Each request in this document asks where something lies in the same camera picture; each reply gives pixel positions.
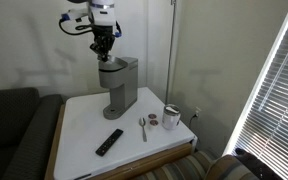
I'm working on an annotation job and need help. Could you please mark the grey coffee machine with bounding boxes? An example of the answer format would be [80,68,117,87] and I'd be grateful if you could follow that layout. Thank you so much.
[98,56,138,120]

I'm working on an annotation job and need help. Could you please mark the coffee pod near machine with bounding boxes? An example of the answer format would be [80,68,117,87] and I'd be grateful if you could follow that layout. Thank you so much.
[148,114,157,119]

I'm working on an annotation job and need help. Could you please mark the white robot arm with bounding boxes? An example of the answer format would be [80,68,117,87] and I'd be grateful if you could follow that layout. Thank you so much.
[59,0,121,61]

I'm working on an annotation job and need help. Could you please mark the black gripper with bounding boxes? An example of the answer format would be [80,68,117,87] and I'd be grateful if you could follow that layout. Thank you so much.
[90,26,115,62]

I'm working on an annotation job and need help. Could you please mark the wall outlet with plug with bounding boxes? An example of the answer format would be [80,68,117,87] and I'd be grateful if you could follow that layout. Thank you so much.
[189,106,202,129]

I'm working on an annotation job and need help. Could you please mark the white insulated mug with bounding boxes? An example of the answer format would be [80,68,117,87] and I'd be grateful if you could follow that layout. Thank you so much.
[162,104,181,130]

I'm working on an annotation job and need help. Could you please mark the dark grey sofa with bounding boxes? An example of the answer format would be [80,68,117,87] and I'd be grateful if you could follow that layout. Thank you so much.
[0,87,63,180]

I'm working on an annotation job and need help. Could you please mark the wooden side table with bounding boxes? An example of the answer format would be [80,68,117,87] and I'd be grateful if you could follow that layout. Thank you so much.
[43,103,198,180]

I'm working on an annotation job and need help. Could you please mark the black remote control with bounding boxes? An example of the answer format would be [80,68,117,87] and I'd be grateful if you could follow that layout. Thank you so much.
[95,129,123,157]

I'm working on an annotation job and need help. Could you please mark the striped sofa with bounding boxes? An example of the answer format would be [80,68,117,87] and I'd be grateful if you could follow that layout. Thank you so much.
[131,148,283,180]

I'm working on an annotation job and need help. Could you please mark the white window blinds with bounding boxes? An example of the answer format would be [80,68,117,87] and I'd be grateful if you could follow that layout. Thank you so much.
[234,18,288,180]

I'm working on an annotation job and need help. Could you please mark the silver metal spoon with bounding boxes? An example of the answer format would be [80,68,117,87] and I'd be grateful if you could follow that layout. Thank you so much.
[139,118,147,142]

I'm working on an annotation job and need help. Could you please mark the coffee pod near spoon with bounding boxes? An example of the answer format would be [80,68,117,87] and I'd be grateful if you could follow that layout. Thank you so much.
[150,120,159,126]

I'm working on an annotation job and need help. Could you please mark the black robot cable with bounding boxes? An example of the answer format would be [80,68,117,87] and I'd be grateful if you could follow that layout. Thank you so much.
[58,18,122,38]

